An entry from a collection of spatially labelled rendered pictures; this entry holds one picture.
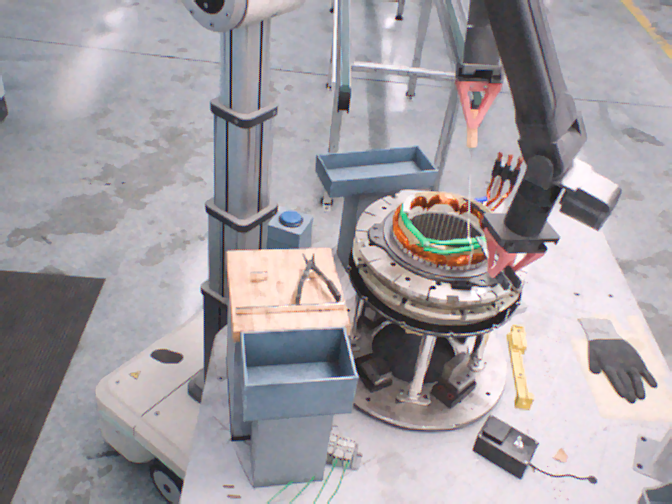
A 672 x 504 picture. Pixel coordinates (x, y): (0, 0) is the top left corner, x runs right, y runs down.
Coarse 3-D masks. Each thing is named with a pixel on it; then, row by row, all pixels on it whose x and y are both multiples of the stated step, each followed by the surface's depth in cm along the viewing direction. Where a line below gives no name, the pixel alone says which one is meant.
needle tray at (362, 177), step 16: (320, 160) 151; (336, 160) 155; (352, 160) 156; (368, 160) 158; (384, 160) 159; (400, 160) 161; (416, 160) 161; (320, 176) 152; (336, 176) 154; (352, 176) 154; (368, 176) 155; (384, 176) 149; (400, 176) 150; (416, 176) 152; (432, 176) 153; (336, 192) 147; (352, 192) 149; (368, 192) 150; (384, 192) 152; (400, 192) 155; (352, 208) 157; (352, 224) 158; (352, 240) 160
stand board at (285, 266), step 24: (240, 264) 121; (264, 264) 122; (288, 264) 122; (240, 288) 116; (264, 288) 117; (288, 288) 118; (312, 288) 118; (288, 312) 113; (312, 312) 114; (336, 312) 114; (240, 336) 109
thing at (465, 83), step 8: (456, 72) 114; (464, 80) 109; (472, 80) 109; (480, 80) 109; (488, 80) 109; (464, 88) 110; (472, 88) 110; (480, 88) 110; (488, 88) 109; (496, 88) 109; (464, 96) 111; (488, 96) 110; (464, 104) 111; (488, 104) 111; (480, 112) 112; (472, 120) 113; (480, 120) 113; (472, 128) 113
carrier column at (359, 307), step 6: (354, 300) 139; (360, 300) 138; (354, 306) 140; (360, 306) 139; (354, 312) 140; (360, 312) 140; (354, 318) 141; (360, 318) 141; (354, 324) 142; (360, 324) 142; (354, 330) 143; (360, 330) 143; (348, 336) 146; (354, 336) 144; (360, 336) 145
